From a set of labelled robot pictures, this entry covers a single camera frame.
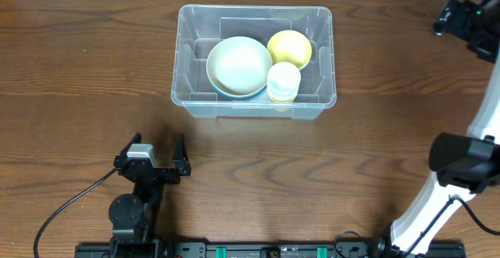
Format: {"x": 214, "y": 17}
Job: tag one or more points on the cream cup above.
{"x": 284, "y": 77}

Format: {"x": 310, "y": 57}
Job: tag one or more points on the blue bowl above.
{"x": 226, "y": 94}

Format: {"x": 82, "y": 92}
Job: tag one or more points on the pink cup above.
{"x": 287, "y": 95}

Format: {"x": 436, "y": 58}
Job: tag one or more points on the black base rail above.
{"x": 202, "y": 250}

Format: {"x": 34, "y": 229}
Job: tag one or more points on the clear plastic storage container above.
{"x": 202, "y": 27}

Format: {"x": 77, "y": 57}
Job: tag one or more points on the light blue cup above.
{"x": 282, "y": 92}

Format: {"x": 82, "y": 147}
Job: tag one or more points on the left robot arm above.
{"x": 133, "y": 215}

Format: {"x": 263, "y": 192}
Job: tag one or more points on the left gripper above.
{"x": 157, "y": 173}

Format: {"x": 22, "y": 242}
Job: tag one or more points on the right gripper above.
{"x": 457, "y": 21}

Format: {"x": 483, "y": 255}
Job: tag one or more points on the cream large bowl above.
{"x": 239, "y": 65}

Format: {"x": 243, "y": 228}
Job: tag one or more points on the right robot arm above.
{"x": 461, "y": 167}

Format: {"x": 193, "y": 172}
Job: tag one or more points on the yellow small bowl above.
{"x": 290, "y": 46}

